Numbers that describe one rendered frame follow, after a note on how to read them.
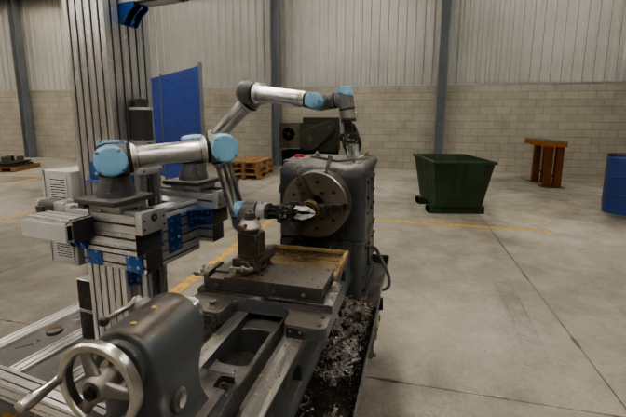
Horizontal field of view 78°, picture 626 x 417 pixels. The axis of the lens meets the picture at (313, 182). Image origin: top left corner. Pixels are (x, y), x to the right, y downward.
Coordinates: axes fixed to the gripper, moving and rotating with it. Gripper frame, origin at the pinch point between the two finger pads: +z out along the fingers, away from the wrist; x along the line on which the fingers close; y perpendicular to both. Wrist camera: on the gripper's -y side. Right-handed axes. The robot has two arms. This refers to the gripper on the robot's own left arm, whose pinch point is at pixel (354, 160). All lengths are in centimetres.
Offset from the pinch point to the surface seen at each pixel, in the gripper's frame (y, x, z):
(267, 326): 82, -20, 41
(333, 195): 15.6, -9.2, 13.8
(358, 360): 49, 0, 74
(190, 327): 128, -13, 16
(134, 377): 144, -12, 15
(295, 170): -0.6, -30.7, 1.9
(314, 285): 77, -5, 30
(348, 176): 0.0, -3.7, 7.6
